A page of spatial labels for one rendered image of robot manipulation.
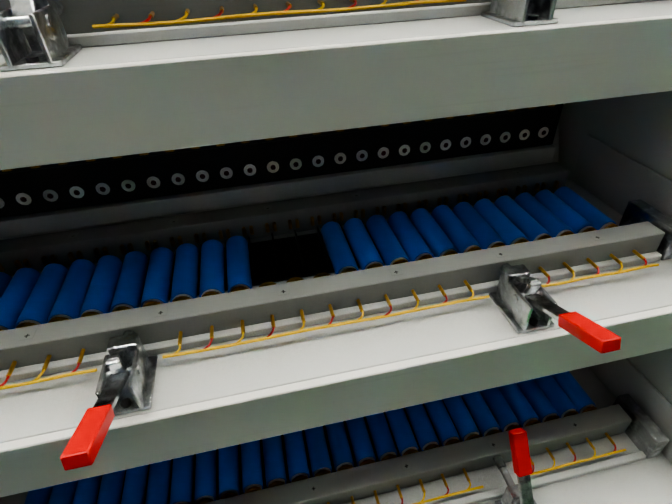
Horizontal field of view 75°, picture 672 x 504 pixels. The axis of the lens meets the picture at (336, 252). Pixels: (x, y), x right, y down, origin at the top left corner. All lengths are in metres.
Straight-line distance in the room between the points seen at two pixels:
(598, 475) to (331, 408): 0.28
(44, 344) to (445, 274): 0.27
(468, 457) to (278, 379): 0.21
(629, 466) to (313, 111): 0.42
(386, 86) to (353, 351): 0.17
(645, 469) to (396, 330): 0.29
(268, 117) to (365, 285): 0.13
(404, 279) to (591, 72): 0.17
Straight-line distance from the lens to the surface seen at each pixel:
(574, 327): 0.29
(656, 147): 0.46
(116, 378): 0.29
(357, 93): 0.26
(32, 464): 0.33
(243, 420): 0.30
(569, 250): 0.37
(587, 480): 0.49
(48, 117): 0.27
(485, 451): 0.45
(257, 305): 0.30
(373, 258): 0.34
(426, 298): 0.33
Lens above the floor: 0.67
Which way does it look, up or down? 15 degrees down
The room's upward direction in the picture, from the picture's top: 7 degrees counter-clockwise
